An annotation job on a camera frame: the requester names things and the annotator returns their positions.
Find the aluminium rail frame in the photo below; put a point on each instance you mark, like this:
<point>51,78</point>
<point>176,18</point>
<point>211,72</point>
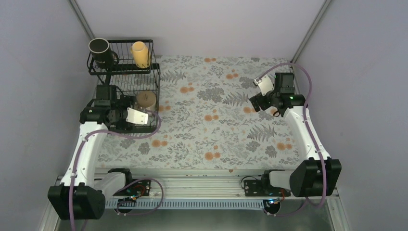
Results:
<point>197,184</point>

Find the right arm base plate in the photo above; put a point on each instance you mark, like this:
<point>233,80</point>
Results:
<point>255,188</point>

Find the yellow cup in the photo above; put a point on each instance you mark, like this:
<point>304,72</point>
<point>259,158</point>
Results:
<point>141,55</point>

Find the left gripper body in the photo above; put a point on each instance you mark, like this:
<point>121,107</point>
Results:
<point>118,113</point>

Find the beige mug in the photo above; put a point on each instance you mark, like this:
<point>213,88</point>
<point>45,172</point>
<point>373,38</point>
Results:
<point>146,100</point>

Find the black mug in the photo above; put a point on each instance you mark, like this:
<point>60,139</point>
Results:
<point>102,54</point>

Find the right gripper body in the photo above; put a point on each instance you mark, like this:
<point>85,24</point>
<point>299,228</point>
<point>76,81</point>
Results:
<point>263,105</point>

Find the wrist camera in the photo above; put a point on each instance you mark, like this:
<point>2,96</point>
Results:
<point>265,84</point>
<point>136,117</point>

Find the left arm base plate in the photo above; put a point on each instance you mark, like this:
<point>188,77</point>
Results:
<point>141,188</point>

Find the black wire dish rack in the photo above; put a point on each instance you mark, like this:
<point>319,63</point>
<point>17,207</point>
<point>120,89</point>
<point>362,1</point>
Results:
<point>130,79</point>

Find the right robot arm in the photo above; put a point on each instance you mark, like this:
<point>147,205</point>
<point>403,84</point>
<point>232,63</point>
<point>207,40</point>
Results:
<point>318,173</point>

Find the floral tablecloth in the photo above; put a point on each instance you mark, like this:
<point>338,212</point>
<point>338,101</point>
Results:
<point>208,121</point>

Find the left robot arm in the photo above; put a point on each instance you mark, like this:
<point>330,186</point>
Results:
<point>78,196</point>

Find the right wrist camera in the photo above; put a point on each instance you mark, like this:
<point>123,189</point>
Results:
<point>265,84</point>

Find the slotted cable duct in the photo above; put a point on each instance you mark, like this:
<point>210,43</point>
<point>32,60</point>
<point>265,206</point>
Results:
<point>223,204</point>

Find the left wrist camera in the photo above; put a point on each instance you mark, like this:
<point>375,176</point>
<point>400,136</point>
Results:
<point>136,117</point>

